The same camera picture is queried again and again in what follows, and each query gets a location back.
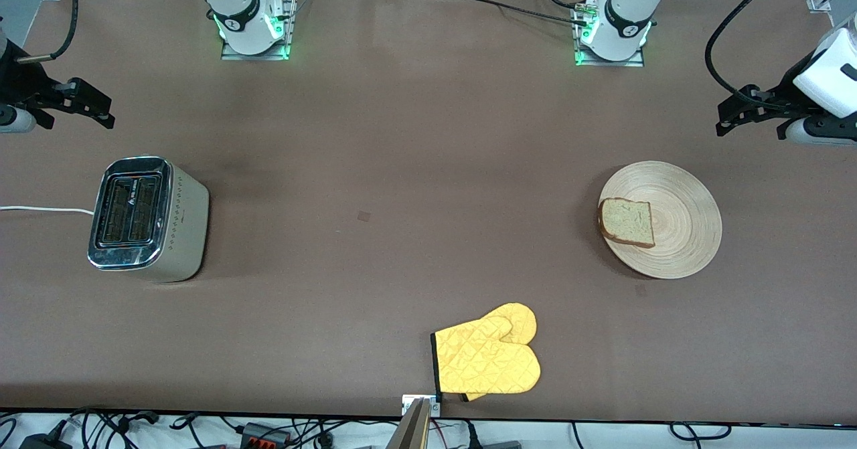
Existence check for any round light wooden plate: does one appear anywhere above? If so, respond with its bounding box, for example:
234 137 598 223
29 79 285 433
598 161 723 280

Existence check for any slice of brown-crust bread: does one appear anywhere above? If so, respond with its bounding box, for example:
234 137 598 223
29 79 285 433
598 197 655 249

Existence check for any silver two-slot toaster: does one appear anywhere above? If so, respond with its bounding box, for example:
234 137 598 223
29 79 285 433
87 156 210 283

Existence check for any yellow quilted oven mitt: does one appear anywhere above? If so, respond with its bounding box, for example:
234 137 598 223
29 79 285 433
462 303 538 402
431 315 541 396

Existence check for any black power adapter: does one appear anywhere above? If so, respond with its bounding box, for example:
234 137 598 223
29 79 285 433
19 428 73 449

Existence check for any black orange connector block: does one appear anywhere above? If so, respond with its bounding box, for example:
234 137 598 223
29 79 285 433
240 422 293 447

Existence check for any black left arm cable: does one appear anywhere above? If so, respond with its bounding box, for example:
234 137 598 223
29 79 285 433
704 0 814 112

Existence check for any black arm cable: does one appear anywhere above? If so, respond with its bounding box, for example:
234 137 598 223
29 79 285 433
704 0 814 112
17 0 80 62

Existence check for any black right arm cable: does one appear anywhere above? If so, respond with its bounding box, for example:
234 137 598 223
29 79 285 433
17 0 80 62

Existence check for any white toaster power cord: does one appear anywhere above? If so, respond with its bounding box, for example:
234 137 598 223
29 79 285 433
0 205 94 216

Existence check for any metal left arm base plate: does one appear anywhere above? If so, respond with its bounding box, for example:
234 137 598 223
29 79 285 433
574 0 645 68

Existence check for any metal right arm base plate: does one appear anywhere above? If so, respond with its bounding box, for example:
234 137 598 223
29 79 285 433
221 0 296 61

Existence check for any tangled black floor cable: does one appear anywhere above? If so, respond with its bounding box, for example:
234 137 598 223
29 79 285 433
67 407 160 449

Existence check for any looped black floor cable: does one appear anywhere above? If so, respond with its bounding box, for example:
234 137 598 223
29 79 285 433
670 422 734 440

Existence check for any small metal edge bracket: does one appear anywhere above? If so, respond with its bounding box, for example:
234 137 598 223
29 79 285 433
402 394 442 418

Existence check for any aluminium camera post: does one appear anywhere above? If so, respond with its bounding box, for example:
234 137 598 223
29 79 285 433
385 399 433 449

